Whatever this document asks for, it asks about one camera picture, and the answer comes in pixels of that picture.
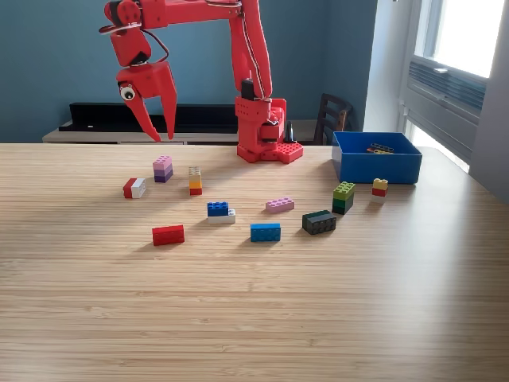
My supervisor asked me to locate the pink purple brick stack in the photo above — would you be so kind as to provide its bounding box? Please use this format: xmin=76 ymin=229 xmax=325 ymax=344
xmin=152 ymin=154 xmax=174 ymax=184

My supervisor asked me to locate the black brick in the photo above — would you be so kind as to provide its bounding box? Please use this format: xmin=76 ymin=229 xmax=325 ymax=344
xmin=301 ymin=209 xmax=338 ymax=236

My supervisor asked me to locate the yellow toy digger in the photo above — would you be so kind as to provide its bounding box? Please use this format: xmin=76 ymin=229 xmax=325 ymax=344
xmin=365 ymin=142 xmax=398 ymax=155

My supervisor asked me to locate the blue plastic bin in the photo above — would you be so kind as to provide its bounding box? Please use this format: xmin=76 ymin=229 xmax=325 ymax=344
xmin=332 ymin=131 xmax=423 ymax=185

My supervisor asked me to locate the tan orange red brick stack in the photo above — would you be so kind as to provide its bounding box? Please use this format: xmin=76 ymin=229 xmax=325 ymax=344
xmin=188 ymin=166 xmax=203 ymax=196

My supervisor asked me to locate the blue white brick stack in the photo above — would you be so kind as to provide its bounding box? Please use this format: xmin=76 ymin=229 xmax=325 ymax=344
xmin=206 ymin=201 xmax=236 ymax=224

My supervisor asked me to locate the pink flat brick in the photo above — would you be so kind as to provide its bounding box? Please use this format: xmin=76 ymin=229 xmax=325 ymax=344
xmin=265 ymin=196 xmax=296 ymax=215

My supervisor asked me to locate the dark wooden chair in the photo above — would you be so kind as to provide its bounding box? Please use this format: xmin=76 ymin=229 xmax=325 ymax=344
xmin=313 ymin=93 xmax=355 ymax=146

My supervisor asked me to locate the green brick stack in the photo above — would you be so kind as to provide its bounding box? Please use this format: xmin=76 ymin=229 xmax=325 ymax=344
xmin=332 ymin=181 xmax=356 ymax=216

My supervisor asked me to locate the yellow red white brick stack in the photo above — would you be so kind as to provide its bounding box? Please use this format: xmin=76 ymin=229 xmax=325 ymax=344
xmin=371 ymin=177 xmax=389 ymax=205

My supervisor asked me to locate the grey window heater unit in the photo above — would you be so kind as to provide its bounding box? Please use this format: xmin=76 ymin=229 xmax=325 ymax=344
xmin=403 ymin=55 xmax=488 ymax=164

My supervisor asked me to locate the bright window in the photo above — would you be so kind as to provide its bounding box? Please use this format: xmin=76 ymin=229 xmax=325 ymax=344
xmin=413 ymin=0 xmax=508 ymax=79

